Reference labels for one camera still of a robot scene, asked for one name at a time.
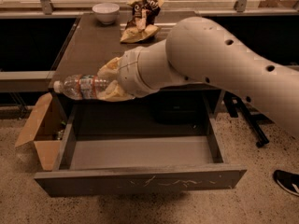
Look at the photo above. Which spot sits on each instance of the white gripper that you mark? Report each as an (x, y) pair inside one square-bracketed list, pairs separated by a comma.
[(130, 73)]

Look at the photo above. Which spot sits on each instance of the clear plastic water bottle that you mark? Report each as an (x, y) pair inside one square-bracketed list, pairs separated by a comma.
[(81, 87)]

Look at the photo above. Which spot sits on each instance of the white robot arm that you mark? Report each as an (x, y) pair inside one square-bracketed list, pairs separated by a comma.
[(200, 50)]

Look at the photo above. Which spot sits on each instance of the grey cabinet with glass top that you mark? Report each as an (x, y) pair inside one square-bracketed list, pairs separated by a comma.
[(93, 53)]

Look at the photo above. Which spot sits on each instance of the open grey top drawer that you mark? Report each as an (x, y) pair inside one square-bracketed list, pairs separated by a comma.
[(165, 142)]

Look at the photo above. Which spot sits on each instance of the crumpled brown chip bag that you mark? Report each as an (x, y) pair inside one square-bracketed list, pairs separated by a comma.
[(141, 26)]

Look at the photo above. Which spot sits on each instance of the white ceramic bowl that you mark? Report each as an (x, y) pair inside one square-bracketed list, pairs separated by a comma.
[(106, 13)]

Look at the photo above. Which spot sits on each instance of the open cardboard box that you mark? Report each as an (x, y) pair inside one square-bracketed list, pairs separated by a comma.
[(43, 129)]

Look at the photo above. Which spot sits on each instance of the black stand leg with wheel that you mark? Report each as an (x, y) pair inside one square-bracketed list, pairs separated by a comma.
[(234, 104)]

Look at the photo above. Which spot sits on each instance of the black sneaker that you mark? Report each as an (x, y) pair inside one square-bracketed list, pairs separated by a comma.
[(288, 181)]

